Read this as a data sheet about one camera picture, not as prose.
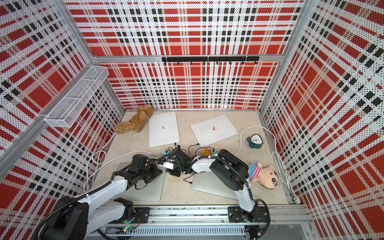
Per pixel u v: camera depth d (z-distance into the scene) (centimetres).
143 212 76
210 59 88
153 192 84
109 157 95
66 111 70
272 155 97
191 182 84
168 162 78
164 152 88
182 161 72
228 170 50
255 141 98
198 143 101
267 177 77
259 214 72
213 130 114
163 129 109
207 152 95
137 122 104
